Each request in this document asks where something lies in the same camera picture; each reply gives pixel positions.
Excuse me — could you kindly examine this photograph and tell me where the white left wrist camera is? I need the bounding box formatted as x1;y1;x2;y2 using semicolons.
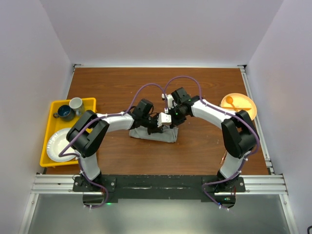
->
157;112;172;128

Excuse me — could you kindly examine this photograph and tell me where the yellow plastic tray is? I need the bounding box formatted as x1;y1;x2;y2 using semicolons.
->
39;97;97;168

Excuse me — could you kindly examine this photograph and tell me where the orange plastic spoon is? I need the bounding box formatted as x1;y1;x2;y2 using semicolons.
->
226;96;238;112

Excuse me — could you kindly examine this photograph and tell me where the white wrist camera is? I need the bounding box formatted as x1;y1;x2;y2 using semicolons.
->
157;112;172;128
161;94;176;110

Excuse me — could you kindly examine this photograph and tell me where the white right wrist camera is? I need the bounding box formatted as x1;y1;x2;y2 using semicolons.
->
161;94;176;110

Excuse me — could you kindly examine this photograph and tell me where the white ceramic plate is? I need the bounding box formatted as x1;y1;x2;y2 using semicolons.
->
46;128;75;162

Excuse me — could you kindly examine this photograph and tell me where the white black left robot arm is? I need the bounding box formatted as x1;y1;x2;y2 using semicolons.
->
66;98;163;192

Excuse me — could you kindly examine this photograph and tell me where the aluminium right frame rail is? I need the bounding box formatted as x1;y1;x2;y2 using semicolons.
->
238;65;275;175

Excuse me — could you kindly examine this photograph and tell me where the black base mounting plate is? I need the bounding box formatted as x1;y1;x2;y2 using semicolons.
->
72;174;245;204

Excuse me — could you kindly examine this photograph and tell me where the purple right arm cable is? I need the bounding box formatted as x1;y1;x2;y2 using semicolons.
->
164;76;259;208

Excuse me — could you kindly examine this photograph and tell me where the aluminium front frame rail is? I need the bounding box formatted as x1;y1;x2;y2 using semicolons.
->
31;175;288;195

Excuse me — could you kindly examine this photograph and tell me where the grey ceramic mug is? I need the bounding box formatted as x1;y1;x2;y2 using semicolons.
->
69;97;85;116

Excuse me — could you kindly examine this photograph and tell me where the aluminium frame rail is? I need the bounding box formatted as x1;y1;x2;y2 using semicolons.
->
31;175;288;195
238;65;275;175

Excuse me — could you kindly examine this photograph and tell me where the copper metal spoon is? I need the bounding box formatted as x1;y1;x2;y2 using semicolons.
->
220;152;227;165

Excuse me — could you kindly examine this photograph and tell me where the dark blue ceramic cup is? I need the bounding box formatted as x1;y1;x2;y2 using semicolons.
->
53;105;75;122

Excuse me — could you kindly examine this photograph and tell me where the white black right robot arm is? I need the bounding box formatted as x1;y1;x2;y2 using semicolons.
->
164;88;260;192

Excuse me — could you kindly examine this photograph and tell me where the grey cloth napkin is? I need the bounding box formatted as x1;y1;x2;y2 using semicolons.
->
129;126;178;143

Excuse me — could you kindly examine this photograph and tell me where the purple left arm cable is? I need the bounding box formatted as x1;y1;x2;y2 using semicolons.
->
58;83;169;208

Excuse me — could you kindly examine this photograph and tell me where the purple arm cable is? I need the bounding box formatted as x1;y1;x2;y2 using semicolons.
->
164;76;259;208
58;83;169;208

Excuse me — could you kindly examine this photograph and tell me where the orange divided plate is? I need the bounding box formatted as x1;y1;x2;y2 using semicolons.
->
219;93;257;120

